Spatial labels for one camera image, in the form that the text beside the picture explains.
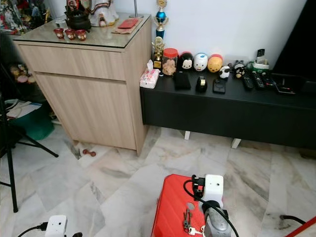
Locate black low console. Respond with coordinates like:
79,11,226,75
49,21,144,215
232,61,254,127
139,67,316,151

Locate black tape dispenser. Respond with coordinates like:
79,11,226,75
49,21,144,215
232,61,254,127
195,75,208,93

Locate small pastel toys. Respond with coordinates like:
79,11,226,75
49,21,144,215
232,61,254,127
14,63,38,83

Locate black folding chair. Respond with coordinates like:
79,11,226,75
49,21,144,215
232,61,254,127
0,84,59,213

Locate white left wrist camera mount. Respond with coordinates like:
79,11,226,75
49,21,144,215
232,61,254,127
44,215,69,237

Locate thin metal stand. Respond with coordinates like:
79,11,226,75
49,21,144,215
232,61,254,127
128,0,144,19

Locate small red floor object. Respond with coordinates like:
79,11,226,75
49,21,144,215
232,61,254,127
81,148,97,158

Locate green plastic basin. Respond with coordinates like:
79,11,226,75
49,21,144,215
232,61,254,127
14,111,54,141

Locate black television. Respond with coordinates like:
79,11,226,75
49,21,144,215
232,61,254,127
272,0,316,82

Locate black round plush toy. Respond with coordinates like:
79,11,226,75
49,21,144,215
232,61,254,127
178,51,195,71

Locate red edged board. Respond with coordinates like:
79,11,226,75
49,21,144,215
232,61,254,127
284,216,316,237

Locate black remote control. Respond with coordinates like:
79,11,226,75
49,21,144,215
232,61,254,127
241,74,255,91
251,72,266,89
262,72,277,88

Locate small black flat device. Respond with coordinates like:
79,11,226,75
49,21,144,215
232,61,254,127
212,78,227,95

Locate orange round plush toy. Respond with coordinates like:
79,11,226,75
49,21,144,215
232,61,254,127
207,54,224,74

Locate colourful figurine row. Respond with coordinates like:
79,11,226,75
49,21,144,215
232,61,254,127
2,0,55,35

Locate black display shelf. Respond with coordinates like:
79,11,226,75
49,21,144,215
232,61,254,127
0,32,45,104

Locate red envelope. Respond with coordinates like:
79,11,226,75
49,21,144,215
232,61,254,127
118,18,141,29

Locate white papers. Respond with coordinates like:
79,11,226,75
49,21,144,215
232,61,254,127
6,99,42,119

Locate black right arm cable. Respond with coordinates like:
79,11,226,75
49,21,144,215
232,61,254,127
183,175,240,237

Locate small panda figure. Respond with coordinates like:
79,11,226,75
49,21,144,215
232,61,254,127
219,65,232,79

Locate white robed figurine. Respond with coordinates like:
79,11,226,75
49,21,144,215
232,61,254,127
89,0,119,28

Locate black floor cable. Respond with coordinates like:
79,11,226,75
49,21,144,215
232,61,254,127
279,214,307,225

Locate black incense pot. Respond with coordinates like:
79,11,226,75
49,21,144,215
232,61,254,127
65,0,93,32

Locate red plastic stool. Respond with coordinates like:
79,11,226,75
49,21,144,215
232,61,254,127
151,173,208,237

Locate clear jar with red lid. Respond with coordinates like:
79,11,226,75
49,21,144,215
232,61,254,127
161,48,179,76

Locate blue gold trophy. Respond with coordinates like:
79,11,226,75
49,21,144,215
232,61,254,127
154,0,168,40

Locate green white phone holder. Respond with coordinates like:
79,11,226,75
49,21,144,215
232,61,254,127
253,48,270,71

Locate bunch of keys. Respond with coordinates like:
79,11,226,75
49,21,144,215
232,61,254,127
182,202,205,237

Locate light wooden cabinet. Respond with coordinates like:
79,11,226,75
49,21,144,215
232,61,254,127
12,14,153,156

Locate black white plush toy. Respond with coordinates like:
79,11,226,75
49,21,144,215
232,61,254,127
232,60,247,79

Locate white round plush toy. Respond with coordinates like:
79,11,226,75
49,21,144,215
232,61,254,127
193,53,209,72

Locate pink tissue box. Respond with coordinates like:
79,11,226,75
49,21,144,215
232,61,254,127
139,59,160,89

